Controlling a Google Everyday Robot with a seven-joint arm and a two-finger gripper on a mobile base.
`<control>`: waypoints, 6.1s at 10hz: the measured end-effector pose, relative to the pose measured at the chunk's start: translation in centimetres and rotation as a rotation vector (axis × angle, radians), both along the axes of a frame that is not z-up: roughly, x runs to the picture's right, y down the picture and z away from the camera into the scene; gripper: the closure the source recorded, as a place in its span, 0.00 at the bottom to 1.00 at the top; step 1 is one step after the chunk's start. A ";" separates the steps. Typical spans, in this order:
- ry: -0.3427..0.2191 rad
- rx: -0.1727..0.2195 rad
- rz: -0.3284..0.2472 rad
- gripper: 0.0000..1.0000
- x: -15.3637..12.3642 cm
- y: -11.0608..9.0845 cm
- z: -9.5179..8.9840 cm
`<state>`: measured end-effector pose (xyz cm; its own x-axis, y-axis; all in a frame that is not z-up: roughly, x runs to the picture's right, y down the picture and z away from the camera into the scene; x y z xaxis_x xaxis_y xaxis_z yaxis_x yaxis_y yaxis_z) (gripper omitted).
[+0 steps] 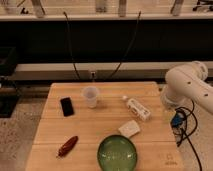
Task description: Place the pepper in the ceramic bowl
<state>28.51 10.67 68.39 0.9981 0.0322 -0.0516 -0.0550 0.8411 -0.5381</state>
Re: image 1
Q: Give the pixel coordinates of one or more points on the white sponge block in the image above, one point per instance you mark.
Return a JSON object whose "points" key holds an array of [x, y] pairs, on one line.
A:
{"points": [[129, 129]]}

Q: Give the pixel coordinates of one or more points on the green ceramic bowl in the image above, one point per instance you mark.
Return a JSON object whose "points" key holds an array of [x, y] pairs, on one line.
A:
{"points": [[117, 153]]}

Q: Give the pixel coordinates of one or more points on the blue cable connector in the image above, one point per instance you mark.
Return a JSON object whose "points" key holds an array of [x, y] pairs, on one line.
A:
{"points": [[177, 120]]}

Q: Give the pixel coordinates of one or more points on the white wall outlet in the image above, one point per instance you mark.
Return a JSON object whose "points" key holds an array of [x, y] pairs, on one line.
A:
{"points": [[92, 75]]}

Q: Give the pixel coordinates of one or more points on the black smartphone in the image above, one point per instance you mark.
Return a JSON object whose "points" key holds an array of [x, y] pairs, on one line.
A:
{"points": [[67, 107]]}

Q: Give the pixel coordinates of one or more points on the white plastic bottle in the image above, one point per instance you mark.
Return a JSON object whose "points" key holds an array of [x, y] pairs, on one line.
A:
{"points": [[137, 108]]}

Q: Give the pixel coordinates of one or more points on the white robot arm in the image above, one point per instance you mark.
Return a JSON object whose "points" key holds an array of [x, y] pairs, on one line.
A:
{"points": [[187, 81]]}

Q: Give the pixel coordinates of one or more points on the translucent plastic cup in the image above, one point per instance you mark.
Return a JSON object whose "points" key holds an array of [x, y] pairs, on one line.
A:
{"points": [[90, 95]]}

